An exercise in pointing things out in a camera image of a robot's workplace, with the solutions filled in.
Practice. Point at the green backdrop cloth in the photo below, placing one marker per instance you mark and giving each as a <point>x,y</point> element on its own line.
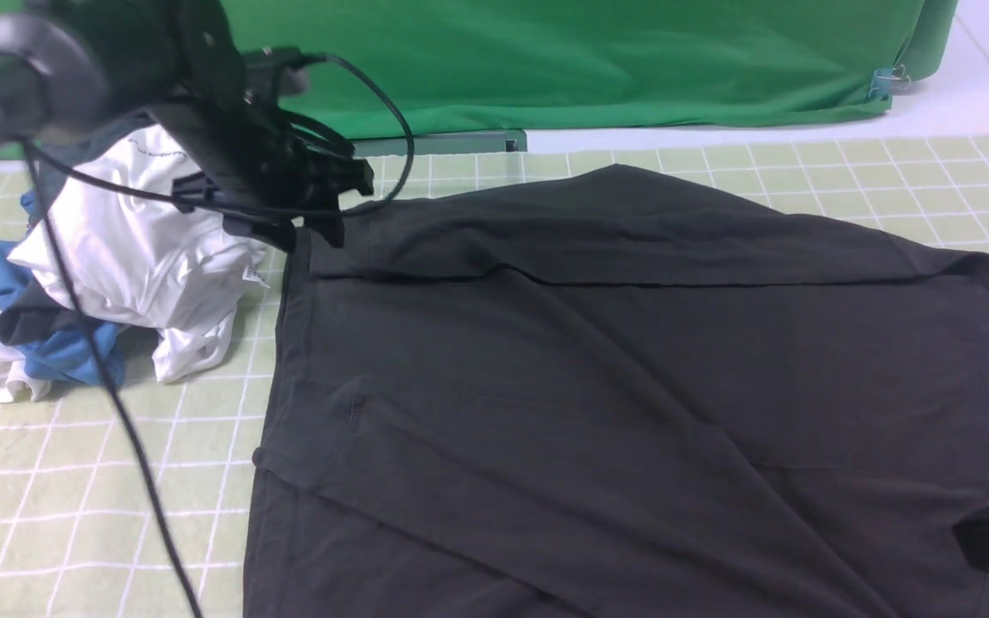
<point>462,72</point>

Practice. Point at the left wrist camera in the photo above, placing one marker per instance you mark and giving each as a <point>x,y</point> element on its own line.
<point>274,73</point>

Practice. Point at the white crumpled shirt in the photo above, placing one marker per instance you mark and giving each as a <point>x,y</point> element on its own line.
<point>141,263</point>

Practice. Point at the blue crumpled garment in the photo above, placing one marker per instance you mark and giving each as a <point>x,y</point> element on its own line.
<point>66,357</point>

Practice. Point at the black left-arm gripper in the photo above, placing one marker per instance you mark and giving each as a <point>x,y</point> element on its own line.
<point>274,188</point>

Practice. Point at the dark gray long-sleeve shirt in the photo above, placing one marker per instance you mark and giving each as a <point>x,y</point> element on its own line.
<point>621,395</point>

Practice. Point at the dark gray crumpled garment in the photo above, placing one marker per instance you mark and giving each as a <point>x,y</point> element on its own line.
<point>34,316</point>

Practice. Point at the blue binder clip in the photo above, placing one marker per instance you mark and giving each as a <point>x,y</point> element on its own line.
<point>887,82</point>

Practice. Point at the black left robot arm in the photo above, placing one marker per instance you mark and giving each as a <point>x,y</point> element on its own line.
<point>69,69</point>

